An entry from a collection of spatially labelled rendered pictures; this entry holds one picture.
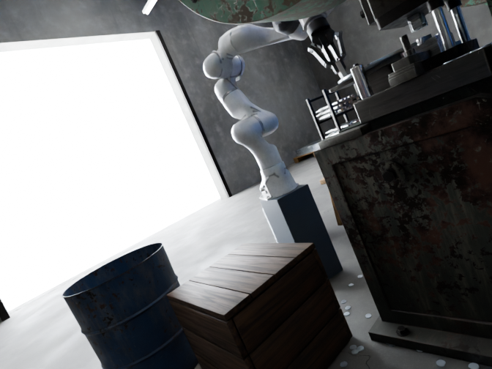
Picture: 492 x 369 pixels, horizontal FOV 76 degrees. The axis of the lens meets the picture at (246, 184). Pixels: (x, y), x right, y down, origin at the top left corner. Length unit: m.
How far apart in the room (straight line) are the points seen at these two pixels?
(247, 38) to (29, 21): 4.71
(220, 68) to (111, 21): 4.86
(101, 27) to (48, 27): 0.77
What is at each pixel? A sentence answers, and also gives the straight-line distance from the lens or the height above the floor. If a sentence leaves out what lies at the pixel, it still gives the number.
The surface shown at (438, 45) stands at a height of 0.76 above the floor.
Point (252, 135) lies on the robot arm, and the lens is 1.41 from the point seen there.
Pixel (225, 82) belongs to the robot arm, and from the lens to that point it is 1.56.
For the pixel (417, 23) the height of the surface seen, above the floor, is 0.83.
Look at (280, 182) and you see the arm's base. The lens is 1.45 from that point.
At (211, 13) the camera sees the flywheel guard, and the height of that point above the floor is 1.04.
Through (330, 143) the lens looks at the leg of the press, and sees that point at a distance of 0.93.
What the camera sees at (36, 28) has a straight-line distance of 5.84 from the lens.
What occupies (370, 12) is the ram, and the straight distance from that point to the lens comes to 1.08.
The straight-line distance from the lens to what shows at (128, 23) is 6.37.
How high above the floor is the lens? 0.71
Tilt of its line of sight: 6 degrees down
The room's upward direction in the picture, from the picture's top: 23 degrees counter-clockwise
